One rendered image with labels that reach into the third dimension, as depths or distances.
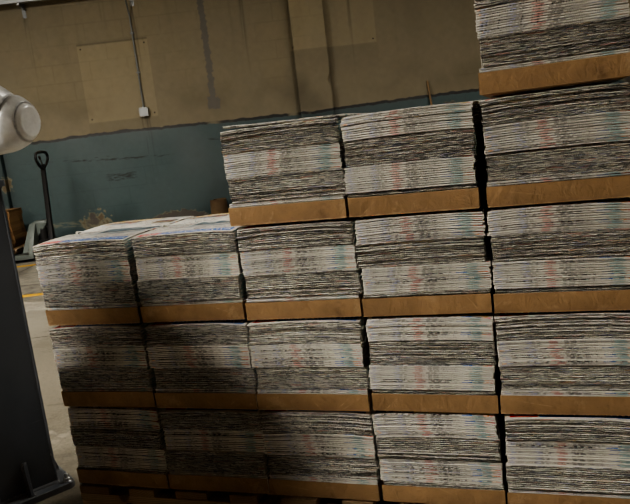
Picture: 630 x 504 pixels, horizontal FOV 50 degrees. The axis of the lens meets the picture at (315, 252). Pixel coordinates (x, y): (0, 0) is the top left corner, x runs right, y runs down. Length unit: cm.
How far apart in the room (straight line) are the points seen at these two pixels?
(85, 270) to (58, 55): 708
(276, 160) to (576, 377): 80
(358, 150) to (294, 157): 15
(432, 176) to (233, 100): 701
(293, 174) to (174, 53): 702
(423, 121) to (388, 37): 707
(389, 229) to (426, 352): 29
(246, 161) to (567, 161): 69
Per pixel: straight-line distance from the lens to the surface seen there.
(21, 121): 206
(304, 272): 158
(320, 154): 153
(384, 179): 149
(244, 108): 838
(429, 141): 147
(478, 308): 151
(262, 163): 157
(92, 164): 869
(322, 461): 174
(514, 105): 145
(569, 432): 161
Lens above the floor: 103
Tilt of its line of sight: 10 degrees down
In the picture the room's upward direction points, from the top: 7 degrees counter-clockwise
